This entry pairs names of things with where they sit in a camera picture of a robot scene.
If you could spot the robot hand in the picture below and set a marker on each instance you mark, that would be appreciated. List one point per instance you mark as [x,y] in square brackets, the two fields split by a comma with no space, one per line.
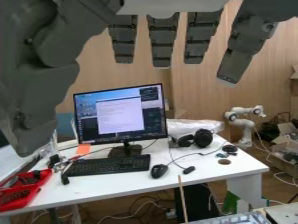
[35,83]

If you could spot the black computer monitor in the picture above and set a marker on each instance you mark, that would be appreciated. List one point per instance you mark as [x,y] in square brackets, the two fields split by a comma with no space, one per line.
[120,115]

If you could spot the orange paper note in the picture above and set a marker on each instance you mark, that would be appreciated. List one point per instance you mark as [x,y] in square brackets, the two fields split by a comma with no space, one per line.
[83,148]

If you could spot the red tray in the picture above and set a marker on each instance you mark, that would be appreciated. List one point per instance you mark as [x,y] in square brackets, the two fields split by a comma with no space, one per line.
[31,178]
[17,200]

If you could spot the small black upright device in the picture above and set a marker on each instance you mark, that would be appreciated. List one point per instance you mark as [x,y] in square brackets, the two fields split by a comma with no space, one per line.
[65,178]

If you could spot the black keyboard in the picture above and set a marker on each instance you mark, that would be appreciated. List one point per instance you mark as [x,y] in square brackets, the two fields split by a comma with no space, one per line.
[108,165]

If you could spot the white desk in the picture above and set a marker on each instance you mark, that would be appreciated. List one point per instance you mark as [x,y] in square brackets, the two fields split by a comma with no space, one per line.
[133,183]

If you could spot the black computer mouse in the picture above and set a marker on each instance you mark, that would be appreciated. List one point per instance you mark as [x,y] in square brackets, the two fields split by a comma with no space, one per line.
[158,171]

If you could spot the black headphones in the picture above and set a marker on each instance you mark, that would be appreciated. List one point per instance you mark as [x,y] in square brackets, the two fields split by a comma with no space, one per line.
[201,137]

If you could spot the small white jointed device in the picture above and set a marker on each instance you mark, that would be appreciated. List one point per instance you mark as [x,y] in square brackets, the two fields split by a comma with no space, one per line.
[241,121]

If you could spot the cardboard box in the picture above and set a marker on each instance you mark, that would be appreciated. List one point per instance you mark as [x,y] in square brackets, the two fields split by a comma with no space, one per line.
[286,146]

